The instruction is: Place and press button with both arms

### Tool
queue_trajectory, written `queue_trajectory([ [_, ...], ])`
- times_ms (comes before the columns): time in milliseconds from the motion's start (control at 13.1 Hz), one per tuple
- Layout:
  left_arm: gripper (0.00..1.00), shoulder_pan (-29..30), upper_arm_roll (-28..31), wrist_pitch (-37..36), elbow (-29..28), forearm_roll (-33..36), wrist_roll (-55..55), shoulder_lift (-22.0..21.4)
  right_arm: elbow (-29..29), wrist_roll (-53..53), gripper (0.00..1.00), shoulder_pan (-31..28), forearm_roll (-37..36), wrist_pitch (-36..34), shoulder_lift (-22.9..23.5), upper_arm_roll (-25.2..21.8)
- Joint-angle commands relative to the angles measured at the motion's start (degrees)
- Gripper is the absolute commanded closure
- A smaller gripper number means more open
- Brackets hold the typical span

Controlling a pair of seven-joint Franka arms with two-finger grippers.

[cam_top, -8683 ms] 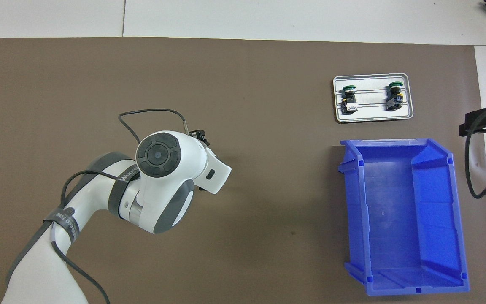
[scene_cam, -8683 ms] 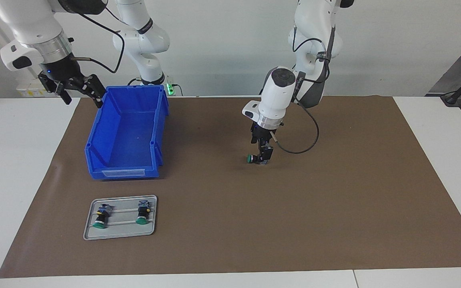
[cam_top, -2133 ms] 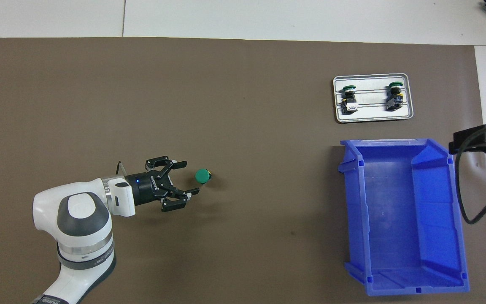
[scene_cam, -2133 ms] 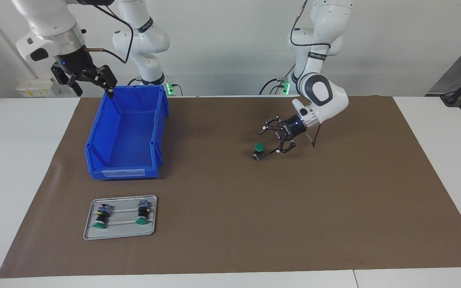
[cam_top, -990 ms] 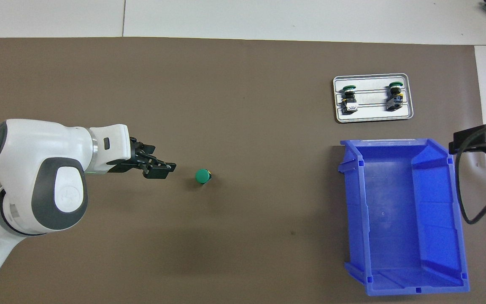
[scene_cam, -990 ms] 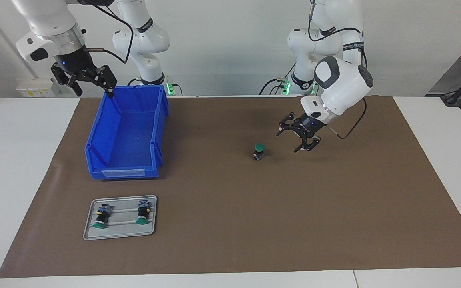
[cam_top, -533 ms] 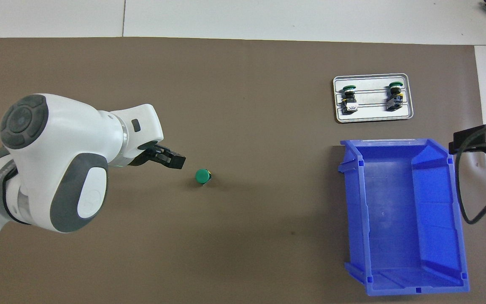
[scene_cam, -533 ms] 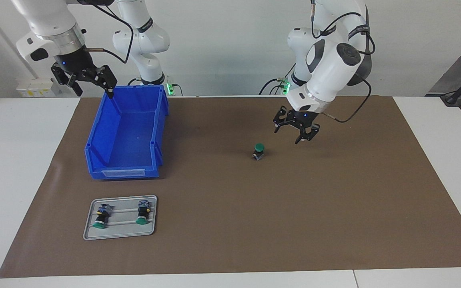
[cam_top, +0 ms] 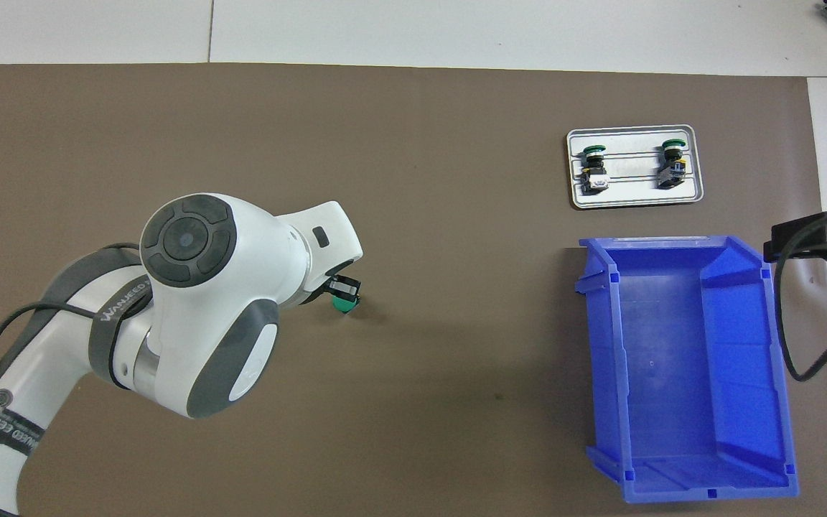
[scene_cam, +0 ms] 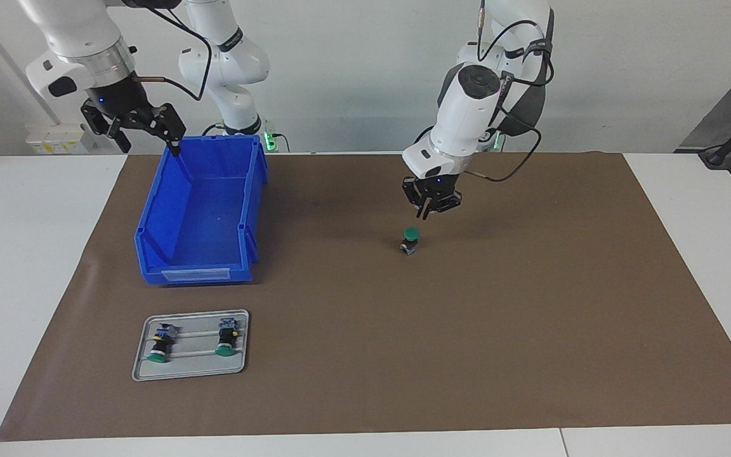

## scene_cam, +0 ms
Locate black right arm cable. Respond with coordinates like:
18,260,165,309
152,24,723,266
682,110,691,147
126,0,214,102

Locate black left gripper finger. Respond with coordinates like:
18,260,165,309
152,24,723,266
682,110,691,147
402,183,428,221
430,192,463,216

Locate blue plastic storage bin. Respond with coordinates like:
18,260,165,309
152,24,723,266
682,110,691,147
134,135,270,286

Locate white power socket box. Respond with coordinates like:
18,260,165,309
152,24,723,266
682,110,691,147
25,123,96,155

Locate grey metal tray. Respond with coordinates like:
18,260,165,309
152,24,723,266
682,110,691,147
131,309,251,382

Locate brown table mat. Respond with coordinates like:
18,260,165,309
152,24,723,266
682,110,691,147
0,151,731,442

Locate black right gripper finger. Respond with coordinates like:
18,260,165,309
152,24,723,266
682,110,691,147
81,105,131,154
148,103,187,157

